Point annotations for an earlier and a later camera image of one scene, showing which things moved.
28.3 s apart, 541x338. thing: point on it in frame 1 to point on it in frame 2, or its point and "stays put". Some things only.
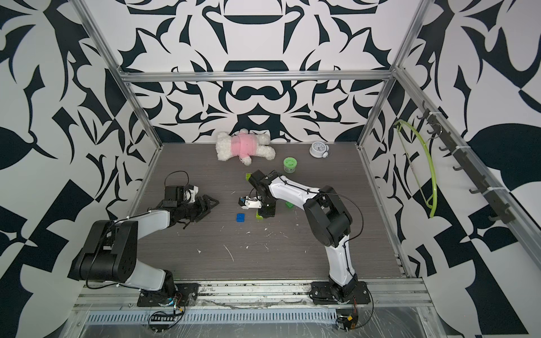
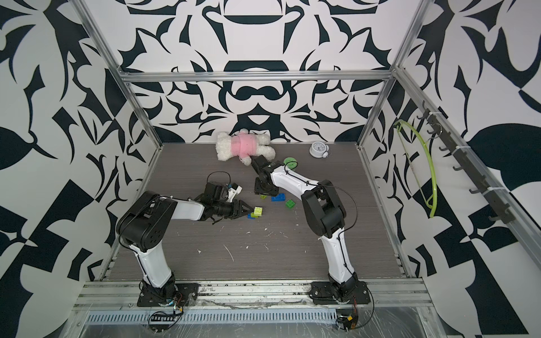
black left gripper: [207, 204] to [239, 205]
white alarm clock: [319, 149] stays put
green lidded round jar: [289, 165] stays put
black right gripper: [265, 212] to [272, 191]
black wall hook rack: [503, 211] stays put
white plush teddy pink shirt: [244, 145] stays put
